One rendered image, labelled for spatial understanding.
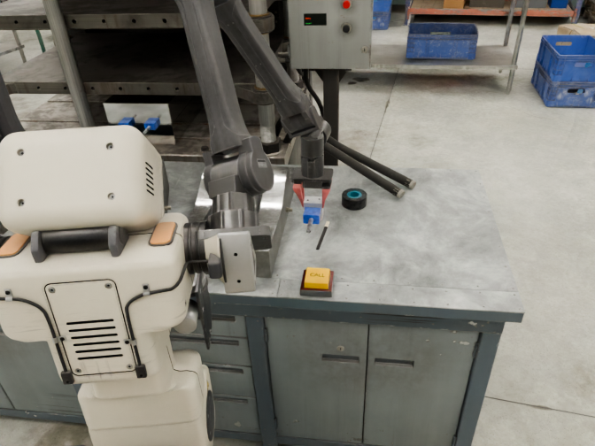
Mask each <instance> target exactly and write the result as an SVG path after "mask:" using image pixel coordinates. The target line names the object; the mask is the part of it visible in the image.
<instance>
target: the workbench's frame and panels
mask: <svg viewBox="0 0 595 446"><path fill-rule="evenodd" d="M209 297H210V301H211V314H212V334H211V344H210V349H209V350H208V349H207V348H206V344H205V337H204V332H203V328H202V324H201V319H200V315H199V312H198V317H197V328H196V329H195V330H194V331H193V332H191V333H189V334H182V333H179V332H177V331H176V330H175V329H174V328H173V327H172V328H171V331H170V335H169V337H170V342H171V346H172V350H195V351H197V352H198V353H199V355H200V357H201V362H202V365H206V366H207V367H208V370H209V375H210V380H211V385H212V395H213V401H214V407H215V426H214V435H213V437H221V438H230V439H239V440H247V441H256V442H263V446H278V443H282V444H291V445H299V446H471V445H472V441H473V439H474V435H475V430H476V426H477V422H478V420H479V416H480V412H481V409H482V406H483V399H484V397H485V393H486V389H487V387H488V383H489V379H490V377H491V370H492V367H493V364H494V360H495V357H496V354H497V350H498V345H499V341H500V338H501V335H502V333H503V330H504V326H505V323H506V322H515V323H522V319H523V315H524V313H511V312H496V311H469V310H455V309H441V308H427V307H412V306H398V305H384V304H357V303H343V302H329V301H314V300H300V299H286V298H272V297H258V296H231V295H216V294H209ZM81 385H82V383H81V384H67V385H65V384H64V383H63V381H62V380H61V379H60V377H59V374H58V369H57V367H56V365H55V362H54V359H53V356H52V354H51V351H50V346H49V344H48V342H46V341H39V342H21V341H17V340H13V339H11V338H9V337H8V336H7V335H6V334H5V333H4V331H3V329H2V327H1V324H0V415H4V416H13V417H21V418H30V419H47V420H56V421H64V422H73V423H82V424H87V423H86V420H85V418H84V415H83V412H82V409H81V405H80V402H79V399H78V393H79V391H80V388H81Z"/></svg>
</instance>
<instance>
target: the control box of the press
mask: <svg viewBox="0 0 595 446"><path fill-rule="evenodd" d="M373 4H374V0H287V9H288V27H289V44H287V51H288V58H290V69H304V81H305V85H306V87H307V89H308V91H309V92H310V94H311V95H312V96H313V98H314V100H315V101H316V103H317V104H318V107H319V109H320V113H321V116H322V117H323V120H325V121H327V122H328V123H329V124H330V127H331V134H330V136H331V137H333V138H334V139H336V140H337V141H339V82H340V80H341V79H342V78H343V77H344V75H345V74H346V72H349V71H351V70H352V69H370V66H371V47H372V26H373ZM308 69H309V71H312V72H316V73H317V74H318V75H319V76H320V78H321V80H322V81H323V105H322V103H321V100H320V99H319V97H318V96H317V94H316V93H315V92H314V90H313V88H312V87H311V84H310V82H309V79H308ZM324 165H337V166H339V160H338V159H337V158H335V157H333V156H331V155H330V154H328V153H327V152H326V151H324Z"/></svg>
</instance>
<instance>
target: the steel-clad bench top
mask: <svg viewBox="0 0 595 446"><path fill-rule="evenodd" d="M164 164H165V168H166V176H167V179H168V184H169V196H168V206H169V205H171V210H167V213H181V214H183V215H184V216H186V218H188V217H189V215H190V214H191V212H192V210H193V209H194V206H195V204H196V200H197V194H198V191H199V186H200V182H201V179H202V175H203V172H204V169H205V162H176V161H164ZM324 168H332V169H334V173H333V176H332V184H331V189H330V192H329V193H328V196H327V198H326V200H325V204H324V208H323V218H322V220H320V224H313V225H312V230H311V233H309V234H308V233H307V232H306V229H307V225H308V224H304V223H303V214H304V207H302V204H301V203H300V200H299V198H298V196H297V195H296V193H295V192H294V194H293V197H292V201H291V205H290V208H292V211H289V214H288V218H287V220H286V224H285V228H284V231H283V234H282V240H281V244H280V247H279V250H278V254H277V258H276V260H275V264H274V270H273V273H272V277H271V278H260V277H256V290H255V291H252V292H241V293H229V294H227V293H225V289H224V284H223V282H222V281H221V280H220V279H211V278H210V276H209V274H206V275H205V276H206V277H207V280H208V286H207V287H208V292H209V294H216V295H231V296H258V297H272V298H286V299H300V300H314V301H329V302H343V303H357V304H384V305H398V306H412V307H427V308H441V309H455V310H469V311H496V312H511V313H525V311H524V308H523V305H522V300H521V297H520V294H519V291H518V288H517V286H516V283H515V280H514V276H513V273H512V270H511V267H510V265H509V262H508V258H507V255H506V251H505V248H504V245H503V242H502V240H501V237H500V234H499V231H498V227H497V224H496V221H495V219H494V215H493V212H492V209H491V205H490V202H489V199H488V197H487V194H486V191H485V188H484V185H483V181H482V178H481V175H480V172H479V170H466V169H434V168H402V167H389V168H390V169H392V170H394V171H396V172H398V173H401V174H403V175H404V176H406V177H408V178H410V179H412V180H414V181H416V185H415V187H414V188H413V189H410V188H408V187H406V186H404V185H402V184H400V183H398V182H396V181H394V180H392V179H391V178H389V177H387V176H385V175H383V174H381V173H378V172H377V171H375V170H373V169H371V168H369V167H368V166H367V168H369V169H371V170H372V171H374V172H375V173H378V174H379V175H381V176H382V177H383V178H384V179H386V180H388V181H390V182H391V183H393V184H395V185H396V186H398V187H399V188H402V189H403V190H404V191H405V194H404V195H403V196H402V197H401V198H398V197H396V196H394V195H392V194H391V193H390V192H389V191H387V190H385V189H384V188H382V187H380V186H379V185H377V184H375V183H374V182H372V181H371V180H370V179H368V178H367V177H365V176H363V175H362V174H360V173H358V172H357V171H355V170H353V169H352V168H350V167H349V166H337V165H325V166H324ZM348 188H360V189H363V190H364V191H366V192H367V206H366V207H365V208H363V209H361V210H357V211H352V210H348V209H346V208H344V207H343V206H342V193H343V192H344V191H345V190H346V189H348ZM327 221H329V224H328V229H327V231H326V234H325V236H324V238H323V241H322V243H321V247H320V249H319V250H317V249H316V247H317V245H318V242H319V240H320V238H321V234H322V231H323V229H324V227H325V224H326V222H327ZM307 267H312V268H328V269H330V271H334V283H333V291H332V297H323V296H301V295H300V287H301V282H302V278H303V272H304V270H306V268H307ZM279 284H280V285H279Z"/></svg>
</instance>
